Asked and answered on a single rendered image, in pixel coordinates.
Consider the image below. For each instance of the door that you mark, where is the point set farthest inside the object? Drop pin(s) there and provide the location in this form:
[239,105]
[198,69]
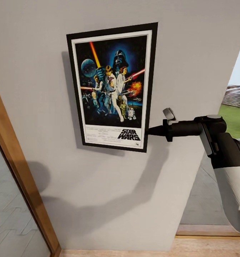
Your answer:
[25,227]

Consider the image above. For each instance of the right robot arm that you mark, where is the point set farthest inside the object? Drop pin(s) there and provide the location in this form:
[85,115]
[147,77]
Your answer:
[219,145]

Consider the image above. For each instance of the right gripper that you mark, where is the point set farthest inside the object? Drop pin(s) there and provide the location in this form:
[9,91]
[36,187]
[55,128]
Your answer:
[175,129]

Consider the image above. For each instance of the fixed window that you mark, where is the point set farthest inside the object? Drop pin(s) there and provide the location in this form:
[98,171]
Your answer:
[203,216]

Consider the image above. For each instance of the poster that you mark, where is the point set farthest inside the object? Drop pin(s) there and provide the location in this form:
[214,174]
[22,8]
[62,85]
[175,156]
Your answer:
[112,71]

